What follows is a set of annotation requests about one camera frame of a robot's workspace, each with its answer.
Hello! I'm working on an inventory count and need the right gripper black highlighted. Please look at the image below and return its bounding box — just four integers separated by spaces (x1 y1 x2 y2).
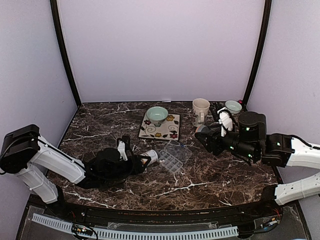
196 123 259 160

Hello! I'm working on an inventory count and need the orange pill bottle grey cap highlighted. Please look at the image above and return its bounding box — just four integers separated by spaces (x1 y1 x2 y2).
141 149 159 165

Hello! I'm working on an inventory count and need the clear plastic pill organizer box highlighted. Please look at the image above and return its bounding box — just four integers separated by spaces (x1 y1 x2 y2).
156 140 192 174

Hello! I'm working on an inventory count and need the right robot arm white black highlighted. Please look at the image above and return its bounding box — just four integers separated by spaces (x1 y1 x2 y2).
195 110 320 217

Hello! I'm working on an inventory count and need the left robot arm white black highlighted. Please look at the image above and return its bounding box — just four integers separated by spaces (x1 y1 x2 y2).
0 124 159 218

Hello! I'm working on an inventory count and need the beige ceramic mug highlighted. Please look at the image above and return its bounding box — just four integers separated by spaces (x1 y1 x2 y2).
192 98 210 127

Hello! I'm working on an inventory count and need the square floral ceramic plate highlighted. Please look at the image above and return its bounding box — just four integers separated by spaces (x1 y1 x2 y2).
138 113 181 141

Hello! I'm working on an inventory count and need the small green bowl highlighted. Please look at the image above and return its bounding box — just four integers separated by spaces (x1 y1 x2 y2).
225 100 242 115

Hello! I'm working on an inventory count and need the green ceramic bowl on plate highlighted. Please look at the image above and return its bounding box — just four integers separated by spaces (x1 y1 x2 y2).
146 106 169 125

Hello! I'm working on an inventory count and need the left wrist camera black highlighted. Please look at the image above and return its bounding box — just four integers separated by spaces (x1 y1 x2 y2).
117 135 131 161

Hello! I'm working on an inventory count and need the black front table rail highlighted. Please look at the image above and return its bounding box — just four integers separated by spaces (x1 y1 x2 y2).
42 197 286 227

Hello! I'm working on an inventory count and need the white slotted cable duct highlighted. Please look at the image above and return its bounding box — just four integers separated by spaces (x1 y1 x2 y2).
31 213 239 240

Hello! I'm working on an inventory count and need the right black frame post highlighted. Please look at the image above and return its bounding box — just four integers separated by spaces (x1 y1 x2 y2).
242 0 272 106

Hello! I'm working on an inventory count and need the black frame post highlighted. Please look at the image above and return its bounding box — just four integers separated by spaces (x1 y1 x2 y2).
49 0 82 108
242 0 272 106

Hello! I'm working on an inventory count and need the left black frame post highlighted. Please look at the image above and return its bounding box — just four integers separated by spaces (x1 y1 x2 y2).
49 0 82 108

